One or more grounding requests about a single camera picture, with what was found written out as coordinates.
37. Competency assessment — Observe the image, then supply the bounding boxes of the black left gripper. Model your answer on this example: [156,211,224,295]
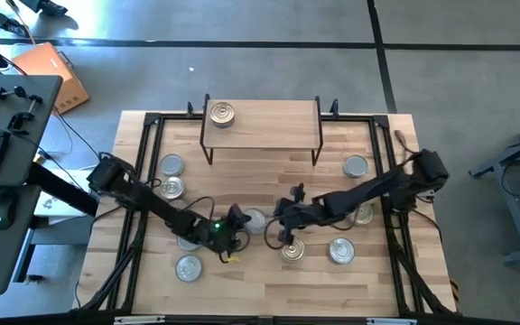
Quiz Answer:
[203,203,253,254]

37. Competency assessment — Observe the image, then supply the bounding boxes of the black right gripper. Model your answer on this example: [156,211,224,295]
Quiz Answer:
[265,198,331,229]

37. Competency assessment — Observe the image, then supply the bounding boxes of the silver pull-tab seafood can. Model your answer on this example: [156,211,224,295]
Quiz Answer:
[329,237,357,265]
[174,254,204,284]

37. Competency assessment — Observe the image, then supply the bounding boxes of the pull-tab blue-labelled seafood can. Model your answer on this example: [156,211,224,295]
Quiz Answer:
[158,176,187,201]

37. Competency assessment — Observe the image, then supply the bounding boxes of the plain silver-lidded seafood can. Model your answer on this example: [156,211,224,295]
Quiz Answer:
[159,153,186,178]

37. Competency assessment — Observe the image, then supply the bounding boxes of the blue pink-striped salmon can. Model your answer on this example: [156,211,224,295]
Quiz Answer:
[209,101,237,129]
[348,201,376,227]

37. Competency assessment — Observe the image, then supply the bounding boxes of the wooden shelf black metal legs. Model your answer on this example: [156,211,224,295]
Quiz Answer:
[199,93,325,167]

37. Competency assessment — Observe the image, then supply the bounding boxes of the green-labelled seafood can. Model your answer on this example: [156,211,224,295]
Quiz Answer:
[342,154,370,180]

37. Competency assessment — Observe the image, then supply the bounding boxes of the black desk support beam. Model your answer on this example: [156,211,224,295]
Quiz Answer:
[27,162,100,218]

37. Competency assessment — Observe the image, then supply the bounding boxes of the white paper sheet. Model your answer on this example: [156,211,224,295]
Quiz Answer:
[33,189,93,226]

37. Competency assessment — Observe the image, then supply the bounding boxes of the black desk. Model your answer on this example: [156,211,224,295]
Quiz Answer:
[0,74,64,295]

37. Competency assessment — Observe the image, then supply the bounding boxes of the orange case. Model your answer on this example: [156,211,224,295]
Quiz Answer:
[11,42,91,116]

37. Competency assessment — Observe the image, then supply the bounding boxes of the black computer mouse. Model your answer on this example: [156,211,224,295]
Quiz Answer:
[0,192,18,232]

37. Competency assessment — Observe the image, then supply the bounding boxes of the black floor object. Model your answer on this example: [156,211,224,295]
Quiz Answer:
[18,0,70,17]

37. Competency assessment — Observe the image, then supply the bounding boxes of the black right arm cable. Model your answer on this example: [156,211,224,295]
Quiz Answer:
[263,218,289,251]

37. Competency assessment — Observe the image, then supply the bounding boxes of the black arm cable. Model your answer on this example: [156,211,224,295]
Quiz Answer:
[182,195,217,227]
[263,218,289,251]

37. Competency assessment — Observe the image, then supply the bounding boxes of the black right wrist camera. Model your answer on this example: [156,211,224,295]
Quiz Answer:
[277,227,295,248]

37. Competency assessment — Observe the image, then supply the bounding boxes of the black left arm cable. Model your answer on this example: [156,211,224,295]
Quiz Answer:
[182,195,217,227]

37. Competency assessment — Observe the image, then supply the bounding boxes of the black metal table frame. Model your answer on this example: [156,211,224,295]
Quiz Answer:
[72,110,458,317]

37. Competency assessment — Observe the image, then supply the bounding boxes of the silver table bracket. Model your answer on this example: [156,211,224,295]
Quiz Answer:
[366,317,419,325]
[114,315,167,325]

